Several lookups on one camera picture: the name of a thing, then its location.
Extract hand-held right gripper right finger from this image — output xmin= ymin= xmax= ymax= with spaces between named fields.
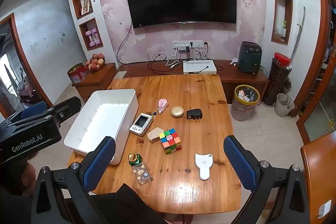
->
xmin=224 ymin=135 xmax=310 ymax=224

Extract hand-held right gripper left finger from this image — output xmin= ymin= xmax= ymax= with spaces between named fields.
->
xmin=31 ymin=136 xmax=117 ymax=224

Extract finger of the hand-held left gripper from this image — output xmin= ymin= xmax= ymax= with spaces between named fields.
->
xmin=0 ymin=97 xmax=81 ymax=133
xmin=20 ymin=101 xmax=48 ymax=120

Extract green and gold small bottle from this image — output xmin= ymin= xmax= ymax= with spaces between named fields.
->
xmin=128 ymin=153 xmax=143 ymax=166

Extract white paddle-shaped tool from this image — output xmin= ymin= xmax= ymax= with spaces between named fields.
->
xmin=195 ymin=153 xmax=214 ymax=181

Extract white plastic storage bin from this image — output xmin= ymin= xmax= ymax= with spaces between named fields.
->
xmin=64 ymin=89 xmax=139 ymax=165

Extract clear plastic box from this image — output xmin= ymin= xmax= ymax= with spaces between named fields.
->
xmin=131 ymin=162 xmax=154 ymax=186

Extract white handheld game console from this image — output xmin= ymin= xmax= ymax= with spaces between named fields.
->
xmin=129 ymin=111 xmax=157 ymax=136

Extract beige block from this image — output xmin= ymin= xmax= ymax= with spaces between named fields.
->
xmin=147 ymin=127 xmax=164 ymax=145

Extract black power adapter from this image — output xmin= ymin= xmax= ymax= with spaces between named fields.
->
xmin=186 ymin=109 xmax=203 ymax=121

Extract multicoloured puzzle cube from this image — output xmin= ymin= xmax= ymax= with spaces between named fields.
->
xmin=158 ymin=128 xmax=183 ymax=155

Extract person's left hand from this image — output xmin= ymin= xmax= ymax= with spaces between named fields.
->
xmin=20 ymin=164 xmax=37 ymax=196

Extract plush toy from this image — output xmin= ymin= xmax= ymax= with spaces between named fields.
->
xmin=17 ymin=74 xmax=33 ymax=97

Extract red round tin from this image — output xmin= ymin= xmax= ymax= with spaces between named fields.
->
xmin=67 ymin=63 xmax=88 ymax=84

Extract wooden side cabinet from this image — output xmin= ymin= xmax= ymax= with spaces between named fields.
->
xmin=72 ymin=63 xmax=117 ymax=102

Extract person's dark clothing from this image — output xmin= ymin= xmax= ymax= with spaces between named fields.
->
xmin=89 ymin=183 xmax=170 ymax=224

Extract yellow-rimmed trash can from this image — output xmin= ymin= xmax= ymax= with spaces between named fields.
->
xmin=231 ymin=84 xmax=261 ymax=122

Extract bowl of fruit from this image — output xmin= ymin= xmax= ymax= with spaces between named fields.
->
xmin=85 ymin=53 xmax=106 ymax=73

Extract white waste bin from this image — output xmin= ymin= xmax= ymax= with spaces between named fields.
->
xmin=274 ymin=93 xmax=295 ymax=117

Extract pink dumbbell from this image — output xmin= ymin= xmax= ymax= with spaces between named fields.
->
xmin=85 ymin=30 xmax=95 ymax=46
xmin=92 ymin=28 xmax=101 ymax=45

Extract wooden chair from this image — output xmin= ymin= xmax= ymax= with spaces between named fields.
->
xmin=301 ymin=131 xmax=336 ymax=224

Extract gold round compact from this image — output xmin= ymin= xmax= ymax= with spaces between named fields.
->
xmin=170 ymin=106 xmax=185 ymax=118

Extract pink correction tape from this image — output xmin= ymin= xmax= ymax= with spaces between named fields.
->
xmin=157 ymin=98 xmax=169 ymax=115

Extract low wooden television cabinet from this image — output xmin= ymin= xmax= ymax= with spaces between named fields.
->
xmin=115 ymin=59 xmax=269 ymax=104

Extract tall dark jar red lid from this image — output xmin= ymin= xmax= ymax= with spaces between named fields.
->
xmin=262 ymin=52 xmax=292 ymax=106

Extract white set-top box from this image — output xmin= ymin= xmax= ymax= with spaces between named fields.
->
xmin=183 ymin=60 xmax=217 ymax=75

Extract black air fryer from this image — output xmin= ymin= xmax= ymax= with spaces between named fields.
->
xmin=238 ymin=41 xmax=263 ymax=75

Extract sheathed sword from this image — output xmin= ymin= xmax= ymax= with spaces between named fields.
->
xmin=290 ymin=6 xmax=306 ymax=58

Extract black television cable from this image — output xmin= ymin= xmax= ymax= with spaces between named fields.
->
xmin=115 ymin=21 xmax=133 ymax=64

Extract picture frame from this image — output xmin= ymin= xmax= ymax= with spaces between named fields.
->
xmin=81 ymin=0 xmax=91 ymax=16

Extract bundle of cables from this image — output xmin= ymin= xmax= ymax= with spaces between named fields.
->
xmin=148 ymin=53 xmax=184 ymax=73

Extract white wall sockets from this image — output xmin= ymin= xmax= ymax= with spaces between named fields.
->
xmin=172 ymin=40 xmax=204 ymax=52

